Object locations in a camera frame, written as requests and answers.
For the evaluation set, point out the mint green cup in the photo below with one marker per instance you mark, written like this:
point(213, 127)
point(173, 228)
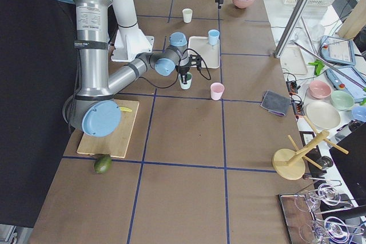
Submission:
point(185, 85)

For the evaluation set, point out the light blue cup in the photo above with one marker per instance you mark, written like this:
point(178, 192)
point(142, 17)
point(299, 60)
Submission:
point(213, 37)

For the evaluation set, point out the cream cup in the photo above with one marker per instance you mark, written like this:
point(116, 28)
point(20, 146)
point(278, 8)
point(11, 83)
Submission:
point(187, 15)

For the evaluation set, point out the pink cup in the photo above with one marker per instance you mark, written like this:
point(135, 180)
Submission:
point(216, 91)

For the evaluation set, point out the cream spare tray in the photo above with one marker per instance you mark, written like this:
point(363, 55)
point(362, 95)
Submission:
point(292, 60)

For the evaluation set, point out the yellow green plastic knife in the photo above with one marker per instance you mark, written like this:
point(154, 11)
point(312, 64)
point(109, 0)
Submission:
point(125, 109)

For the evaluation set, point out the grey folded cloth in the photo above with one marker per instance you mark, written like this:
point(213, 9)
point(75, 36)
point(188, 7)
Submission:
point(275, 103)

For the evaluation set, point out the wooden cutting board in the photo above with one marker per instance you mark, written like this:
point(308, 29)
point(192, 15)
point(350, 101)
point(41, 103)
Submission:
point(116, 143)

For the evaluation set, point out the black power strip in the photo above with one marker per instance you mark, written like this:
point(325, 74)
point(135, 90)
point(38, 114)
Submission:
point(296, 101)

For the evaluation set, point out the green avocado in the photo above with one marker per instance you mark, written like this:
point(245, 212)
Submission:
point(102, 163)

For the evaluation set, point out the teach pendant tablet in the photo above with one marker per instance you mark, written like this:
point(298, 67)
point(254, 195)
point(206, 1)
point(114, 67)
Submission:
point(348, 79)
point(337, 50)

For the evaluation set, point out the wooden mug tree stand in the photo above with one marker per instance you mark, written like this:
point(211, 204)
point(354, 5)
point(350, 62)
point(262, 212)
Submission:
point(290, 164)

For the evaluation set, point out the cream plate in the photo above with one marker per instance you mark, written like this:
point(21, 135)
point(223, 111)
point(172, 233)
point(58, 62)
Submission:
point(323, 115)

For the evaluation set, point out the green bowl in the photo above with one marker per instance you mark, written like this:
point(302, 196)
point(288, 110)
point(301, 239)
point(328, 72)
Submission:
point(341, 100)

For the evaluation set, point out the blue bowl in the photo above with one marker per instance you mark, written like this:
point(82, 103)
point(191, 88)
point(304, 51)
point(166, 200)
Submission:
point(359, 113)

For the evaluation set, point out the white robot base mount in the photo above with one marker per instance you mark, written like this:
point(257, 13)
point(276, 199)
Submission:
point(130, 40)

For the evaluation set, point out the aluminium frame post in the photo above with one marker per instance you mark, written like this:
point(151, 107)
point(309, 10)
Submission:
point(297, 12)

